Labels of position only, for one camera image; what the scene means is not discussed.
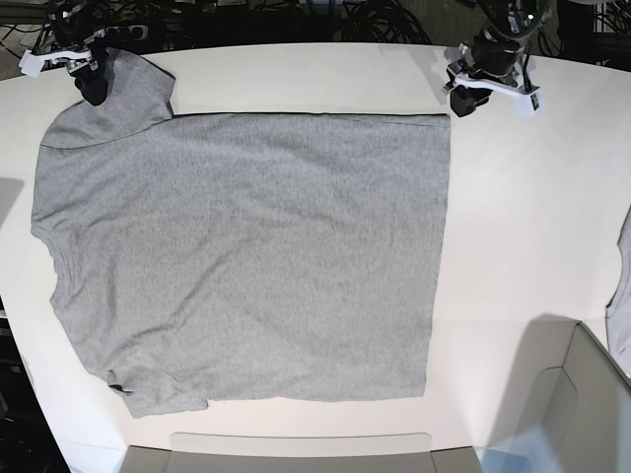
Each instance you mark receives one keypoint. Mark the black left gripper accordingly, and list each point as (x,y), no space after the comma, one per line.
(483,67)

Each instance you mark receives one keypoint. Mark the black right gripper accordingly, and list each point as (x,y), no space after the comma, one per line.
(92,76)

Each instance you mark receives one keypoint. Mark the grey T-shirt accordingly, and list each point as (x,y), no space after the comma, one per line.
(241,256)

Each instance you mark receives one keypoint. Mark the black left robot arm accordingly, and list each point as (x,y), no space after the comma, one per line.
(513,20)

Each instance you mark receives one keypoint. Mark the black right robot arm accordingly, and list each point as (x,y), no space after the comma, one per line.
(78,47)

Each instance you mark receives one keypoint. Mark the black power strip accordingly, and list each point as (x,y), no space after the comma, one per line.
(131,33)

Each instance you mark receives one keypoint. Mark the grey cloth at right edge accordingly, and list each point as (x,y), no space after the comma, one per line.
(618,311)

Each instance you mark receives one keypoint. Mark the grey cardboard box right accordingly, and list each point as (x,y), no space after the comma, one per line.
(565,408)

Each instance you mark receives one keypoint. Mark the grey tray at bottom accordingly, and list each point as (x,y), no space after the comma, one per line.
(213,453)

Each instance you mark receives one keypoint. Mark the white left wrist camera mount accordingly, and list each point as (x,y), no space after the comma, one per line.
(467,95)

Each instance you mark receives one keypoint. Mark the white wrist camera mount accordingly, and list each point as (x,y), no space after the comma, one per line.
(467,95)
(32,64)

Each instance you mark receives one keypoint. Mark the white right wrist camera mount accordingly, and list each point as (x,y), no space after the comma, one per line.
(32,64)

